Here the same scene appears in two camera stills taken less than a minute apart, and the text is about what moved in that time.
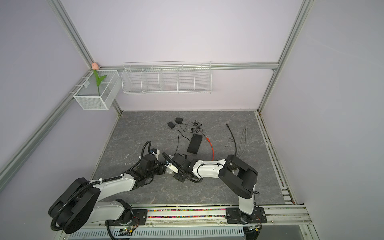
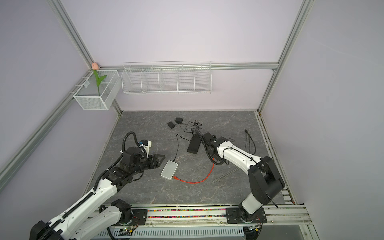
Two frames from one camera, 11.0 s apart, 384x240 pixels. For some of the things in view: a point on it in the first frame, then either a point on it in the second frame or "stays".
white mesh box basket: (87, 95) stays
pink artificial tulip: (95, 67) stays
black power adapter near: (171, 125) stays
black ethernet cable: (234, 138) -> (246, 131)
